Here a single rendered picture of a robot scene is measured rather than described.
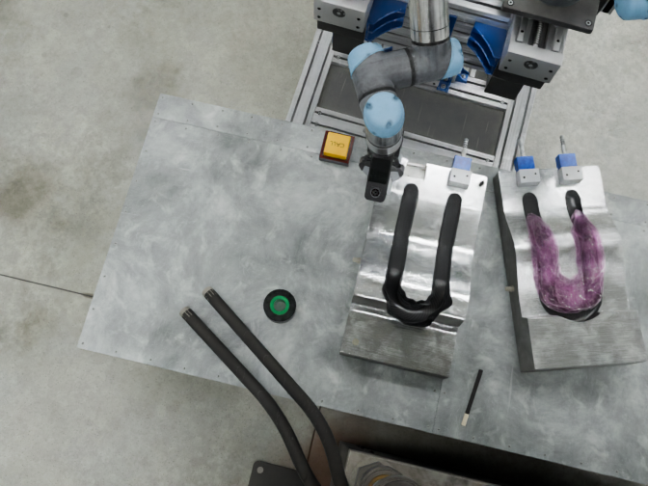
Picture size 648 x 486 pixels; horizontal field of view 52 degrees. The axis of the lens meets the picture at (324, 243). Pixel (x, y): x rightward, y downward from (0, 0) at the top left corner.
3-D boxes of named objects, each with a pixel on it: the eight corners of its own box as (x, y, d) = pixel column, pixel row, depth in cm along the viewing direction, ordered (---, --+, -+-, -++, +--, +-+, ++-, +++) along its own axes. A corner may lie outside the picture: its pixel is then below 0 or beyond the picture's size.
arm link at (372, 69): (395, 53, 137) (410, 100, 135) (343, 65, 136) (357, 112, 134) (400, 32, 130) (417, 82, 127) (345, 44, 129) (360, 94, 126)
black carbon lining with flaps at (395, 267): (402, 184, 166) (407, 170, 156) (466, 198, 165) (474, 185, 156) (373, 319, 157) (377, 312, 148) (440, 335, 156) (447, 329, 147)
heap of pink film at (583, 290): (518, 213, 165) (528, 203, 158) (588, 209, 166) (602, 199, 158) (534, 317, 158) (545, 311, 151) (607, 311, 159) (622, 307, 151)
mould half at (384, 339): (381, 167, 174) (387, 147, 161) (478, 188, 173) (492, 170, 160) (338, 354, 161) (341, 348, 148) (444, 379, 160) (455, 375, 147)
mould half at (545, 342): (492, 178, 174) (503, 163, 163) (590, 173, 174) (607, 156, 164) (520, 372, 161) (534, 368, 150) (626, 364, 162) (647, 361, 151)
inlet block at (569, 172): (548, 140, 174) (555, 131, 168) (567, 139, 174) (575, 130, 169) (555, 187, 170) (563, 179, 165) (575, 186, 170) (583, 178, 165)
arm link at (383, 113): (397, 81, 125) (410, 121, 123) (396, 105, 135) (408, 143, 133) (357, 93, 125) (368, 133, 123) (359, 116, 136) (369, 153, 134)
